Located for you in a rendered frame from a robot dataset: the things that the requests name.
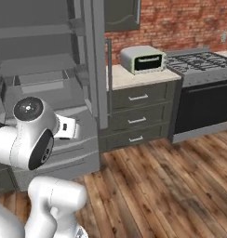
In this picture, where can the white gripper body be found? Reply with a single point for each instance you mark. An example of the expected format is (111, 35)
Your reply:
(74, 127)

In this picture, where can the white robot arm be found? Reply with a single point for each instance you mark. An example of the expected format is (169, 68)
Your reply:
(24, 141)

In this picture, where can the grey fridge crisper drawer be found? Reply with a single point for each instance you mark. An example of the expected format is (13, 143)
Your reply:
(44, 82)

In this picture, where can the grey fridge door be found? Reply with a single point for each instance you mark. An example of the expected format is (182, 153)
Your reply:
(98, 62)

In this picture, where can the grey fridge shelf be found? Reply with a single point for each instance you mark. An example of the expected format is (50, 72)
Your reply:
(37, 63)
(31, 31)

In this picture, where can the grey fridge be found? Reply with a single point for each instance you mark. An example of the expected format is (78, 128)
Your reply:
(41, 18)

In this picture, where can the grey freezer drawer front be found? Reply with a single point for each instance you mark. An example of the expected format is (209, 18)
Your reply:
(81, 155)

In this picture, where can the dark grey drawer front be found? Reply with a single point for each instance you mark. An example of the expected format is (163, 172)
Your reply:
(155, 93)
(155, 132)
(155, 114)

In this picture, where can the pale green toaster oven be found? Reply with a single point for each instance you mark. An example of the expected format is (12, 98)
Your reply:
(134, 55)

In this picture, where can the steel gas range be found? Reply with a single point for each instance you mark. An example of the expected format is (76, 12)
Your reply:
(205, 77)

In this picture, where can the dark grey wall cupboard door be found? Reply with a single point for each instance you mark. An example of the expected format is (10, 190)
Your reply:
(121, 14)

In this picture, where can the grey wall socket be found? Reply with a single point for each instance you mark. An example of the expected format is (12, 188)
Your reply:
(224, 37)

